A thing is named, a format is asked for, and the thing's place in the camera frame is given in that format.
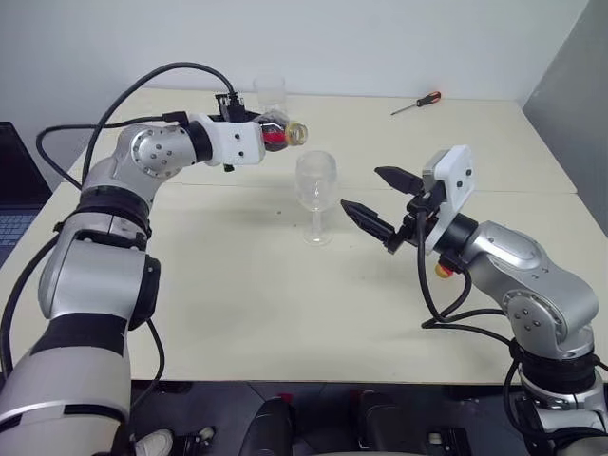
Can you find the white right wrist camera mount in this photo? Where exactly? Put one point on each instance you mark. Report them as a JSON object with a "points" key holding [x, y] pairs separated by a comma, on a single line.
{"points": [[456, 176]]}

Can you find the dark rounded shape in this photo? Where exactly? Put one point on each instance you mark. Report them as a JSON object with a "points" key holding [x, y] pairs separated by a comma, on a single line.
{"points": [[273, 427], [382, 425]]}

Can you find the orange and black screwdriver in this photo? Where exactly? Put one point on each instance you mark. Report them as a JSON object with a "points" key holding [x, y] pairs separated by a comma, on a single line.
{"points": [[427, 100]]}

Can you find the red bottle cap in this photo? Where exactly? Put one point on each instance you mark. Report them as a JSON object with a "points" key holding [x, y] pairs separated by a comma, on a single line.
{"points": [[444, 271]]}

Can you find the pale shoe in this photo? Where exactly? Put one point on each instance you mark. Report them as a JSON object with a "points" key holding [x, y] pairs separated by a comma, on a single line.
{"points": [[154, 442]]}

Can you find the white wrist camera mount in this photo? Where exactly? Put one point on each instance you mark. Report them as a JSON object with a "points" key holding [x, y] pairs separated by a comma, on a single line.
{"points": [[237, 142], [456, 176]]}

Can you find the black floor bracket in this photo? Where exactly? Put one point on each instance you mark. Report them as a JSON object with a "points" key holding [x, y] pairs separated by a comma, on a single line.
{"points": [[447, 444]]}

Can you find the small bottle with dark liquid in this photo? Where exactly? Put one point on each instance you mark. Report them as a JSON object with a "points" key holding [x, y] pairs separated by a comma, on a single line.
{"points": [[280, 140]]}

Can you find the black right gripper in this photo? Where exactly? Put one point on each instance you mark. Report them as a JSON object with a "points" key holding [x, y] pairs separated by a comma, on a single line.
{"points": [[413, 223]]}

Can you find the black laptop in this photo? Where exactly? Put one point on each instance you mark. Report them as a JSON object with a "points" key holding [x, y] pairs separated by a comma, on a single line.
{"points": [[16, 190]]}

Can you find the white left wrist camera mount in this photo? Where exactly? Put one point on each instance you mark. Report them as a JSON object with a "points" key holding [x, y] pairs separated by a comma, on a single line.
{"points": [[237, 142]]}

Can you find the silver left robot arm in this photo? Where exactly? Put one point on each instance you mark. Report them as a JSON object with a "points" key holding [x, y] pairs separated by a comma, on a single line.
{"points": [[95, 285]]}

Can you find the clear glass tumbler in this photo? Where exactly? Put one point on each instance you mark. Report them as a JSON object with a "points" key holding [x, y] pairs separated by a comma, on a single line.
{"points": [[269, 92]]}

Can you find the small white knob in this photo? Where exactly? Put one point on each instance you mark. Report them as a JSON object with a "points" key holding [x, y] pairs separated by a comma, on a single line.
{"points": [[206, 433]]}

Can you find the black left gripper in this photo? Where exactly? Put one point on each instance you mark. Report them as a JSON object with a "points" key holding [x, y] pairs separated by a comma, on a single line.
{"points": [[237, 111]]}

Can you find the clear wine glass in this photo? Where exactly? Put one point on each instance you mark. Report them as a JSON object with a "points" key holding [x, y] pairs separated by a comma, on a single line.
{"points": [[316, 176]]}

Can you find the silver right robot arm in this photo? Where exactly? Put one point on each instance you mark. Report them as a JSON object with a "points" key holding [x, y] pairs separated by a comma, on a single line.
{"points": [[522, 275]]}

